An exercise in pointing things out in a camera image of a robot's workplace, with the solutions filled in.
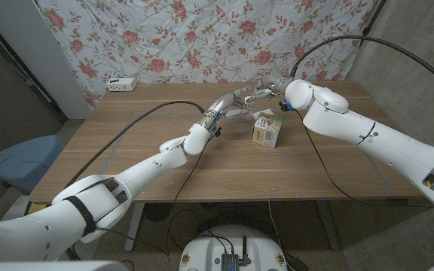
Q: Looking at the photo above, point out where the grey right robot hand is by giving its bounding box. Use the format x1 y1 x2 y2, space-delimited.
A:
243 74 290 106

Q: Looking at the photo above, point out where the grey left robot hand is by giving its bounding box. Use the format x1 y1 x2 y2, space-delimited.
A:
198 87 255 131

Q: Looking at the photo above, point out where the clear medicine bottle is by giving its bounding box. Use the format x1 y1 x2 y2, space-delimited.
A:
245 101 258 120

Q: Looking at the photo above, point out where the colourful cardboard box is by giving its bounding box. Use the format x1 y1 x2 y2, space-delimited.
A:
252 112 285 149

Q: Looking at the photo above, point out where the floral backdrop cloth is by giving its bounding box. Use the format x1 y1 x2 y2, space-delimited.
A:
35 0 378 108

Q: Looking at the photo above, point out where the white power strip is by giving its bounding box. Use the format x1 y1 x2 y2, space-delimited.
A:
105 77 138 93

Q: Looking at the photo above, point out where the black backdrop pole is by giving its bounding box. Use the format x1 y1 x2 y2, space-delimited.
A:
359 0 388 48

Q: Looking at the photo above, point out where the black round perforated disc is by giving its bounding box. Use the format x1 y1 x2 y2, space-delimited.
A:
143 202 175 222

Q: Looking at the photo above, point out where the white robot torso base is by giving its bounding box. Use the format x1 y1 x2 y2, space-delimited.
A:
179 224 288 271

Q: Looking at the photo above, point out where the white table leg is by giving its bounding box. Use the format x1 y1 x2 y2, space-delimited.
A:
124 202 145 253

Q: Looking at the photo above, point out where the grey table leg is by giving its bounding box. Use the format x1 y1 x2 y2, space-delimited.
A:
316 199 341 251

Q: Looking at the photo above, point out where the black antenna module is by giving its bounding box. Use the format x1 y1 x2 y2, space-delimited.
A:
221 236 252 271

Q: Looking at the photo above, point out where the white partition panel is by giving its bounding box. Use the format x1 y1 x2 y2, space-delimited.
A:
0 0 93 120

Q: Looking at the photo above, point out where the blue stool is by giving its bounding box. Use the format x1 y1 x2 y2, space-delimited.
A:
0 134 66 196

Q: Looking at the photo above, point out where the yellow black floor mat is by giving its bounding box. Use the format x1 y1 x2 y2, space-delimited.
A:
24 201 52 218

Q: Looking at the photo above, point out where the white floor board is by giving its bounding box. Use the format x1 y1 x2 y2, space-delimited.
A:
0 195 32 223

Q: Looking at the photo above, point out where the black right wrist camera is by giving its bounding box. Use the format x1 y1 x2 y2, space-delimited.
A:
278 97 296 113

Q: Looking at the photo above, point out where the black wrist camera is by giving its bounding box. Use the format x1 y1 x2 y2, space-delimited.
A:
209 125 223 142
278 97 296 113

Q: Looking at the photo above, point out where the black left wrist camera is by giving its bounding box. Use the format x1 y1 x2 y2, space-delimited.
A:
209 125 223 142

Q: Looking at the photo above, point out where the left arm thick black cable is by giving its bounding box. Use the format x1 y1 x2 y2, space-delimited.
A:
64 100 206 189

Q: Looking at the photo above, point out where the arm thick black cable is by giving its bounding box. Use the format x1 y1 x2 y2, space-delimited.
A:
64 100 206 189
289 35 434 96

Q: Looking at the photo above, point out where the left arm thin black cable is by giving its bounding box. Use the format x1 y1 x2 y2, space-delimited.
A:
166 142 209 263

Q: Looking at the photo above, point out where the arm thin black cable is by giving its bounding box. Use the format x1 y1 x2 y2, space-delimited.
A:
166 142 209 263
295 110 434 212

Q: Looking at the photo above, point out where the right arm thick black cable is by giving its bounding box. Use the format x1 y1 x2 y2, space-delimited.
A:
289 35 434 96

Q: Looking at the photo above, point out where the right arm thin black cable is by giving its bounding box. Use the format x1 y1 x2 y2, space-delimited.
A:
295 110 434 212

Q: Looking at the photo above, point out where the grey floor cable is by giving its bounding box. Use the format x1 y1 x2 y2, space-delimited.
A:
267 200 286 255

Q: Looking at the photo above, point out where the black floor cable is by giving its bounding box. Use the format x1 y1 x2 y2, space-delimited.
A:
167 208 205 252

